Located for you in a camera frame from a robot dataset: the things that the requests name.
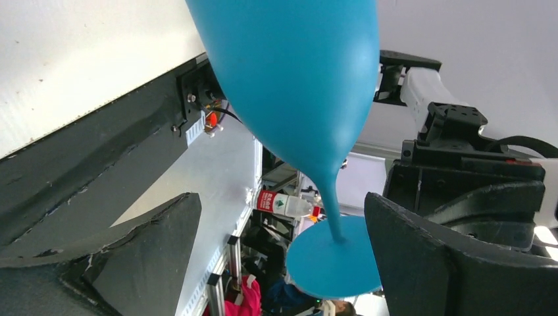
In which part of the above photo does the blue wine glass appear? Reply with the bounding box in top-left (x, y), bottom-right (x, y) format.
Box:
top-left (187, 1), bottom-right (381, 299)

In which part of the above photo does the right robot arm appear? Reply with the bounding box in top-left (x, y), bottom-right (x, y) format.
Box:
top-left (374, 50), bottom-right (557, 259)

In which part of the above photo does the plastic water bottle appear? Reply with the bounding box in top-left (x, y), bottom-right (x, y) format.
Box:
top-left (247, 190), bottom-right (321, 218)

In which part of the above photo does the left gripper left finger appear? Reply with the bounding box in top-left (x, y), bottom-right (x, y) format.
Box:
top-left (1, 193), bottom-right (202, 315)

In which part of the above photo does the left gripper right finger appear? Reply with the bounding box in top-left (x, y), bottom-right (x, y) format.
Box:
top-left (365, 193), bottom-right (557, 315)

